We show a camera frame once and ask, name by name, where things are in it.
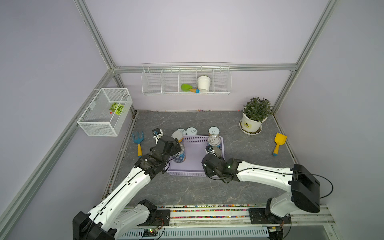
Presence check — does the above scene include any potted green plant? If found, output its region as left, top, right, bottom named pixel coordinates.
left=240, top=97, right=273, bottom=136

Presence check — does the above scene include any small orange label can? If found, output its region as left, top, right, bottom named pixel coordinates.
left=209, top=127, right=220, bottom=136

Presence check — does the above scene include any tall yellow orange can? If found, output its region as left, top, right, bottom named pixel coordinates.
left=172, top=131, right=184, bottom=143

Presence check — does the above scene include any lavender plastic basket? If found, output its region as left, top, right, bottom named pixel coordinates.
left=167, top=135, right=209, bottom=178

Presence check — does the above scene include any green toy in side basket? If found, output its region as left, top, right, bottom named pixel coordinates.
left=110, top=103, right=125, bottom=116

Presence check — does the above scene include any blue Progresso soup can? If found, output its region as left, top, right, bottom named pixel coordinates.
left=173, top=144, right=186, bottom=163

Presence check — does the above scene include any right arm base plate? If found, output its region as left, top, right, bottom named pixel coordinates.
left=249, top=208, right=292, bottom=225

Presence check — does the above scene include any small white empty pot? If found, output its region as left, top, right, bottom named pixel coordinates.
left=197, top=76, right=211, bottom=93

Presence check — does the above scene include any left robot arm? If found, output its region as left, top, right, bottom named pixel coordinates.
left=73, top=136, right=182, bottom=240

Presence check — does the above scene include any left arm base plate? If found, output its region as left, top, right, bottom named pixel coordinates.
left=140, top=210, right=171, bottom=226

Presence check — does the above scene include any green toy scoop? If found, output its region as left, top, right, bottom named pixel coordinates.
left=181, top=84, right=200, bottom=94

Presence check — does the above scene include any blue toy rake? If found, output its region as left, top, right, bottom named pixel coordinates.
left=132, top=131, right=144, bottom=158

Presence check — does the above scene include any blue orange soup can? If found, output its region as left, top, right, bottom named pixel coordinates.
left=208, top=135, right=222, bottom=148

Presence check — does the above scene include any dark navy tomato can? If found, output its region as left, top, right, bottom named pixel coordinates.
left=212, top=146, right=222, bottom=159

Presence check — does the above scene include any aluminium mounting rail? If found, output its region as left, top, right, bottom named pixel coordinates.
left=85, top=204, right=337, bottom=231

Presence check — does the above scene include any white wire side basket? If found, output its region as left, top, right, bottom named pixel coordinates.
left=77, top=88, right=133, bottom=137

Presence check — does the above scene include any white wire wall shelf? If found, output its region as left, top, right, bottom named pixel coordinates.
left=141, top=64, right=232, bottom=95

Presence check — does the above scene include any yellow toy shovel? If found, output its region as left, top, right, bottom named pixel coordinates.
left=273, top=133, right=288, bottom=156

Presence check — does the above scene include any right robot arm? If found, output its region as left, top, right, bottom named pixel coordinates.
left=202, top=153, right=327, bottom=218

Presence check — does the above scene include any small pink label can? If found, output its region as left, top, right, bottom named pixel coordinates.
left=177, top=129, right=187, bottom=135

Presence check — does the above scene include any small green label can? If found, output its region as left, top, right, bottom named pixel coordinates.
left=186, top=127, right=198, bottom=136

